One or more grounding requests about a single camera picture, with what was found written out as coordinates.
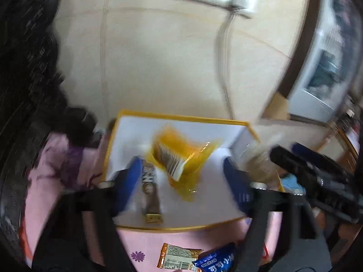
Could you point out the pink printed cloth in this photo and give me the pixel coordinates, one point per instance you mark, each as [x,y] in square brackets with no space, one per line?
[54,172]

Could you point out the brown chocolate bar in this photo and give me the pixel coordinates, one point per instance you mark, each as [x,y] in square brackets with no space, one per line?
[150,187]

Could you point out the red snack packet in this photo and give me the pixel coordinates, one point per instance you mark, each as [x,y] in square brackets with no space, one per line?
[265,253]

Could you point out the small brown cardboard box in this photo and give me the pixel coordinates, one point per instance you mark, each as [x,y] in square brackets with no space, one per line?
[278,106]

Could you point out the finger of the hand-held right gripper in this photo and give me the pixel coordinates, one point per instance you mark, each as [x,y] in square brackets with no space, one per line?
[314,155]
[289,160]

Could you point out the glass door cabinet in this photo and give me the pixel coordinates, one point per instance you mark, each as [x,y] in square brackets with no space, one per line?
[326,48]

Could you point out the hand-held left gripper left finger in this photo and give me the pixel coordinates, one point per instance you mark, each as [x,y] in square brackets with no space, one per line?
[129,184]

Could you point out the blue snack packet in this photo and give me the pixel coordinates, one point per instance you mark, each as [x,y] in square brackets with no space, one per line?
[217,259]

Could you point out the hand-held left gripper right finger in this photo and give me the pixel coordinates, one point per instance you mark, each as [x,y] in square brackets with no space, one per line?
[238,187]

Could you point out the orange snack packet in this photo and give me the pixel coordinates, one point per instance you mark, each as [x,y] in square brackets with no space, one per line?
[177,256]

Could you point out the dark carved wooden furniture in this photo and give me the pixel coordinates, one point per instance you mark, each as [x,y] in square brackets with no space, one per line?
[25,62]

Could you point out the yellow cardboard box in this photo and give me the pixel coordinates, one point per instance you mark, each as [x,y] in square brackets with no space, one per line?
[187,130]

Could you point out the yellow snack packet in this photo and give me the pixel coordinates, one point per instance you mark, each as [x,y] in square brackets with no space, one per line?
[181,155]

